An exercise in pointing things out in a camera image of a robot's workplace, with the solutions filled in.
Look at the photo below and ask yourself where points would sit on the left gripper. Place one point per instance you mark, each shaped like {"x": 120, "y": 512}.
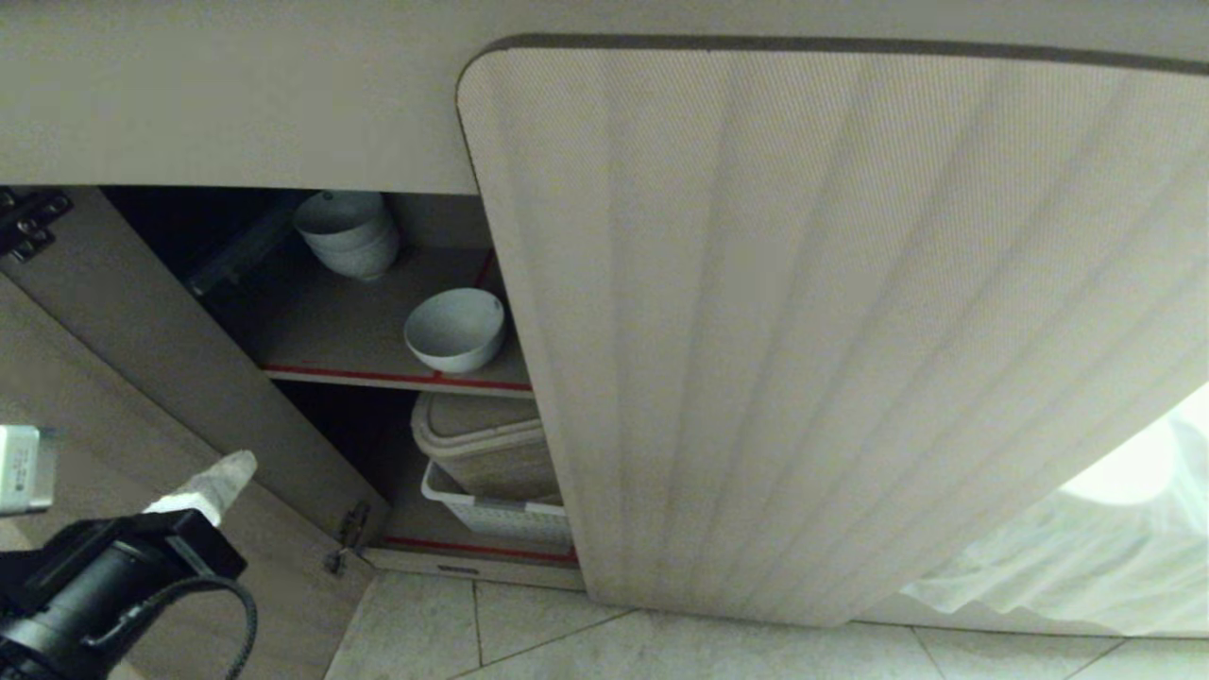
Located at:
{"x": 113, "y": 576}

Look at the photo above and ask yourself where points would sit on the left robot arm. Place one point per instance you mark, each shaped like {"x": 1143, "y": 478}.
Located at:
{"x": 28, "y": 661}

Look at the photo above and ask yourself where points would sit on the plain beige cabinet door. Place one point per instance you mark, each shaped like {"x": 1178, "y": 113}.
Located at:
{"x": 142, "y": 378}

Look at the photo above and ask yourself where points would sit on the cabinet shelf with red edge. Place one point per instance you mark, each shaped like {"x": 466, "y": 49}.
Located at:
{"x": 331, "y": 331}

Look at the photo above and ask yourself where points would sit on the beige cabinet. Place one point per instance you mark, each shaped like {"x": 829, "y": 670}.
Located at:
{"x": 283, "y": 94}

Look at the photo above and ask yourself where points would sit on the ribbed beige cabinet door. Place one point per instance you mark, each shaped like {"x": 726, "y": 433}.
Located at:
{"x": 803, "y": 331}

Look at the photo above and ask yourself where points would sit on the metal door hinge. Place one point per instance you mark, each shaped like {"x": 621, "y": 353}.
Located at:
{"x": 28, "y": 222}
{"x": 351, "y": 538}

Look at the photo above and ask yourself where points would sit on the beige lidded container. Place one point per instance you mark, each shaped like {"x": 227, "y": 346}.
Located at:
{"x": 491, "y": 444}

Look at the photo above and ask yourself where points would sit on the white plastic basket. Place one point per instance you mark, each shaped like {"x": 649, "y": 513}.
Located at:
{"x": 501, "y": 519}

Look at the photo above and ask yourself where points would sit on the white sheer cloth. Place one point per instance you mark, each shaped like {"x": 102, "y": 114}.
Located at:
{"x": 1086, "y": 557}

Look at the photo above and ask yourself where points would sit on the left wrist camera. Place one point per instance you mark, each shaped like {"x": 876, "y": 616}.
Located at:
{"x": 19, "y": 467}

